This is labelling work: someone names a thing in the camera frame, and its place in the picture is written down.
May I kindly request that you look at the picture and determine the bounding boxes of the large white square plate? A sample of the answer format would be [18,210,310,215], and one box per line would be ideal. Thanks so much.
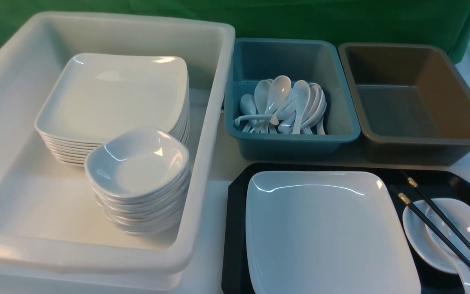
[246,171,421,294]

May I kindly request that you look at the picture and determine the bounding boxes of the black chopstick gold band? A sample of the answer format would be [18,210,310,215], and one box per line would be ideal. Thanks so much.
[400,169,470,250]
[390,186,470,291]

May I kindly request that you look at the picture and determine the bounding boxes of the small white round dish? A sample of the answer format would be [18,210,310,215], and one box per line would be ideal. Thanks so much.
[402,198,470,275]

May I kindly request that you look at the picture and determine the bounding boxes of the white ceramic soup spoon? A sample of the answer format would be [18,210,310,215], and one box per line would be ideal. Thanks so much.
[425,207,470,294]

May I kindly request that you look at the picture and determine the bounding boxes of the pile of white soup spoons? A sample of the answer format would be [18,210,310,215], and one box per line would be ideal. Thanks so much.
[233,75,328,135]

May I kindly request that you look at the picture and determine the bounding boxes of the stack of small white bowls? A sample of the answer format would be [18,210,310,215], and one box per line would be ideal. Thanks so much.
[84,127,191,236]

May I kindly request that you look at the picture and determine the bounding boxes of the teal plastic bin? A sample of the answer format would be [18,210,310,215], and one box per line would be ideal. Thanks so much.
[224,38,361,161]

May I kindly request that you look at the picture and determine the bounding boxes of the stack of white square plates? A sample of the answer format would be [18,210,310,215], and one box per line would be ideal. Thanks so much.
[35,53,190,166]

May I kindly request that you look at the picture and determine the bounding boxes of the black plastic serving tray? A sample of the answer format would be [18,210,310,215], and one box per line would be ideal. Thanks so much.
[221,163,470,294]

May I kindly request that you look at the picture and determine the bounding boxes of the brown plastic bin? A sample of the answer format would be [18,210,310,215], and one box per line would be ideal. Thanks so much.
[338,42,470,166]

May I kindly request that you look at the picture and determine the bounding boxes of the large white plastic tub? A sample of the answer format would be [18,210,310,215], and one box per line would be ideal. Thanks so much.
[0,12,235,294]

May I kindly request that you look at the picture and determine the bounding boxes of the green cloth backdrop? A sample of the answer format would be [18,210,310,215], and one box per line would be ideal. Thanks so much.
[0,0,470,63]

